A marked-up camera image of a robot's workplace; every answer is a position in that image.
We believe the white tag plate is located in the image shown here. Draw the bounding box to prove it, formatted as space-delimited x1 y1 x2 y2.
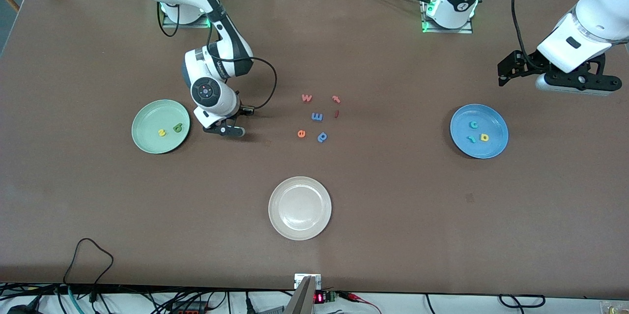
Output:
294 273 322 290

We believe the green plate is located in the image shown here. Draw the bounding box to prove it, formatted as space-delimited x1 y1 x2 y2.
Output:
131 99 191 154

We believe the blue plate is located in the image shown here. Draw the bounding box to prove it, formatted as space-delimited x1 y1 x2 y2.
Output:
450 104 510 159

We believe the red wire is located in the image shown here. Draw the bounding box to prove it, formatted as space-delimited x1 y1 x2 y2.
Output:
339 292 383 314

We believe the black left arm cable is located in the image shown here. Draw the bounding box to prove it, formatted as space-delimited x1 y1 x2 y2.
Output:
511 0 542 74

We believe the grey metal camera bracket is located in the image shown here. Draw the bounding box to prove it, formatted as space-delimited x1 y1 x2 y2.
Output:
284 276 316 314

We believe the thin black cable loop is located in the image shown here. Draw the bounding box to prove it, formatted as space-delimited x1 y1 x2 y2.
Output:
63 237 114 301

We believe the black right camera mount bracket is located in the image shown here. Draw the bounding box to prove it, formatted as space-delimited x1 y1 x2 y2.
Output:
203 118 246 138

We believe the black power strip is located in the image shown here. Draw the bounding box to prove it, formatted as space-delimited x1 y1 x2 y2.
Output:
170 303 209 314

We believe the black left camera mount bracket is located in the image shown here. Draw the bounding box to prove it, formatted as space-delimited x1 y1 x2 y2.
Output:
544 53 623 92

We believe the black cable flat loop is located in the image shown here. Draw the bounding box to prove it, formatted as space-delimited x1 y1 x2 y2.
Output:
499 294 546 308

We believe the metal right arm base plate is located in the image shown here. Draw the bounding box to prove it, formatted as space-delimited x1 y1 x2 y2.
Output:
161 0 219 29

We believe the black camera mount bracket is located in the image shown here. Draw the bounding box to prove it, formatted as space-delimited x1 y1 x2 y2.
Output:
203 118 246 138
544 53 623 92

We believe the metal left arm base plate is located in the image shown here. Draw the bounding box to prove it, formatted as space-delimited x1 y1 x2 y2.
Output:
420 0 475 34

